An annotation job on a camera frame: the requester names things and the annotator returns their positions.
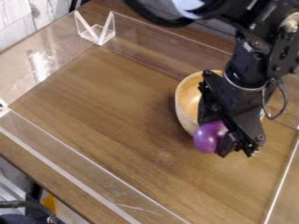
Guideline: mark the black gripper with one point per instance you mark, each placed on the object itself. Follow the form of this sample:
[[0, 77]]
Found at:
[[238, 107]]

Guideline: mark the purple toy eggplant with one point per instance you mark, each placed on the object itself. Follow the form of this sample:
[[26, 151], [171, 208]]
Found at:
[[208, 135]]

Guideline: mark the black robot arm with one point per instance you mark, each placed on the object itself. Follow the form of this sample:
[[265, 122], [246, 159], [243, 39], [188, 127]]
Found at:
[[266, 53]]

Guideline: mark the brown wooden bowl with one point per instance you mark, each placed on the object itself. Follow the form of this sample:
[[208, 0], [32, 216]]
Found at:
[[187, 99]]

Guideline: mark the clear acrylic corner bracket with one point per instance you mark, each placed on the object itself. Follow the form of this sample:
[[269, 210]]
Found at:
[[98, 34]]

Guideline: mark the clear acrylic tray wall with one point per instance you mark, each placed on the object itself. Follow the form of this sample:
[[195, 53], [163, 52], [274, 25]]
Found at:
[[90, 127]]

